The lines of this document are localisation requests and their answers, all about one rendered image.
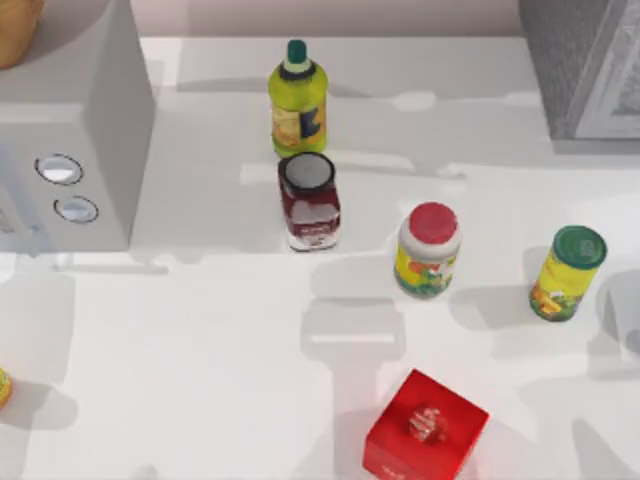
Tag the dark red jar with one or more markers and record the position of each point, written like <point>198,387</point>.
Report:
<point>310,210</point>

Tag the red lidded yellow jar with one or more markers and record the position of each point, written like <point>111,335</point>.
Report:
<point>428,252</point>

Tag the green bottle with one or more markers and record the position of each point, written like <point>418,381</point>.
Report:
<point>299,107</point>

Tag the red box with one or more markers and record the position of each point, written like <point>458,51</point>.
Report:
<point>425,430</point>

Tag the pale microwave oven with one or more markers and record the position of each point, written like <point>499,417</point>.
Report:
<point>107,125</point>

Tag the small microwave knob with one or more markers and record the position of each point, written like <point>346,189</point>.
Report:
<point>75,209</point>

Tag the green lidded yellow can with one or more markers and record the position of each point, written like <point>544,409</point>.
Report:
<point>567,275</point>

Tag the large microwave knob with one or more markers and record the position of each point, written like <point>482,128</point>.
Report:
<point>58,169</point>

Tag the grey cabinet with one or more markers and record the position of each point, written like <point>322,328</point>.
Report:
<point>585,65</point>

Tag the yellow and orange can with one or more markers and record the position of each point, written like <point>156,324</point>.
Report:
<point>3,387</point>

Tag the brown bread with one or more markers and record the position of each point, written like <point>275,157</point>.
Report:
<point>14,30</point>

